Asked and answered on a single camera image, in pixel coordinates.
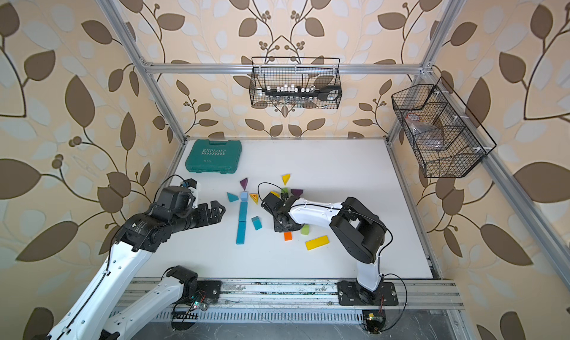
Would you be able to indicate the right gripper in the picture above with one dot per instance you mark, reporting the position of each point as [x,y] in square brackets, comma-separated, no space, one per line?
[279,229]

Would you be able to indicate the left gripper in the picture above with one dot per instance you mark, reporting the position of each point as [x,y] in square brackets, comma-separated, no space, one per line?
[207,218]

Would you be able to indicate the dark purple triangle block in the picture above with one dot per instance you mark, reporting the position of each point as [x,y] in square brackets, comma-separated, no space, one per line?
[297,192]

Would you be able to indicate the teal wedge block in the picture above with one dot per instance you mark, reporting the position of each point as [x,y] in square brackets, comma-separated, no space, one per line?
[257,224]

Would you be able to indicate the yellow small block bottom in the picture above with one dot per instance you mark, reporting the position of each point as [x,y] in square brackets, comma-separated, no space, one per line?
[285,178]

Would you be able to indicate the light green cube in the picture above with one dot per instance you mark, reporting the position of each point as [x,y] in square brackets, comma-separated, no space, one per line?
[305,230]

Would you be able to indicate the teal triangle block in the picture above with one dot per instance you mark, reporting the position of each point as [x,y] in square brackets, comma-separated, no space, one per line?
[231,197]

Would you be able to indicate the teal long block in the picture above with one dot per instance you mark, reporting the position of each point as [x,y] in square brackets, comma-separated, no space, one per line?
[241,233]
[242,216]

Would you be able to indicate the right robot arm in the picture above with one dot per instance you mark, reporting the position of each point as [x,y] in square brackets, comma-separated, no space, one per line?
[360,231]

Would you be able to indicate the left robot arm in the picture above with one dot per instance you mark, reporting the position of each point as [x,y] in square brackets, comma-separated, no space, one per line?
[175,210]

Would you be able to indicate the yellow long block bottom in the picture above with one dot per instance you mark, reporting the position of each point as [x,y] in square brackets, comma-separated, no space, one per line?
[317,243]

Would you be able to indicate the green plastic tool case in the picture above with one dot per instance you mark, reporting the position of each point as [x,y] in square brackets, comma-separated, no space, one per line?
[214,156]

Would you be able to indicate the socket bit holder strip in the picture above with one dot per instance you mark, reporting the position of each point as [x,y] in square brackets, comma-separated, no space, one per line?
[326,94]

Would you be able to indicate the clear plastic bag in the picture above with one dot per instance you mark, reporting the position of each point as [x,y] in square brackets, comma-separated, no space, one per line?
[426,136]

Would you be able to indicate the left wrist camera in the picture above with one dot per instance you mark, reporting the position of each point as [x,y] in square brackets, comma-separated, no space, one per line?
[194,188]

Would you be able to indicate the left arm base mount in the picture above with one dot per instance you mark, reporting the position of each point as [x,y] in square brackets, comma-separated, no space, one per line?
[193,289]

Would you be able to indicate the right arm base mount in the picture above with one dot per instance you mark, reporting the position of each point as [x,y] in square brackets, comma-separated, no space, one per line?
[367,293]

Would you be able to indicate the black wire basket back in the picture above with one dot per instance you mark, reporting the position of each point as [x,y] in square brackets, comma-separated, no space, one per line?
[303,72]

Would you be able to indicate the black wire basket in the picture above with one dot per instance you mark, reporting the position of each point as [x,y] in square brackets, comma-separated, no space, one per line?
[445,135]
[303,72]

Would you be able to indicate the aluminium rail front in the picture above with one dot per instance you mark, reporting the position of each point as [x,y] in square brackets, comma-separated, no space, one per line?
[411,294]

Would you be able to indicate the black wire basket right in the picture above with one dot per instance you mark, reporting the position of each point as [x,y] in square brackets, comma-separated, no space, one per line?
[445,135]

